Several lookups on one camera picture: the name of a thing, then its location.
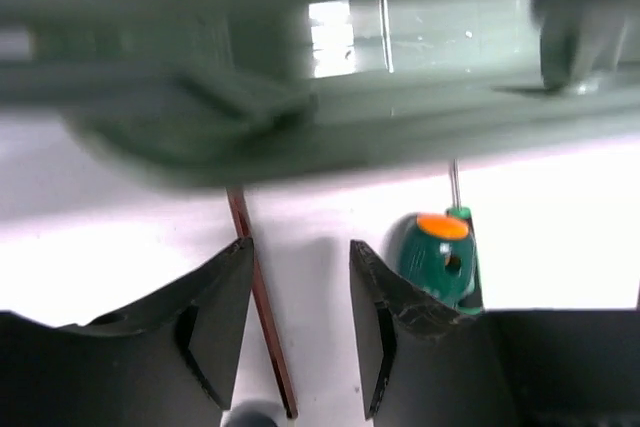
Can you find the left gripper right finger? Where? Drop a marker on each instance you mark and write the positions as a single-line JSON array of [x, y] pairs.
[[424, 364]]

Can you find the dark green slim screwdriver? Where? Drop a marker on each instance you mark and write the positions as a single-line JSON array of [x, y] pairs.
[[471, 302]]

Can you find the long hex key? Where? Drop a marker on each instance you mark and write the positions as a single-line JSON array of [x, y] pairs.
[[242, 224]]

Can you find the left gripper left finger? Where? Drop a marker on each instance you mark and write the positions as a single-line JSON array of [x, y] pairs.
[[167, 359]]

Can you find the green stubby screwdriver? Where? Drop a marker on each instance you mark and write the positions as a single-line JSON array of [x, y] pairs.
[[430, 255], [256, 413]]

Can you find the green plastic toolbox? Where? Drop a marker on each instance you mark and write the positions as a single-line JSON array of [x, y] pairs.
[[207, 93]]

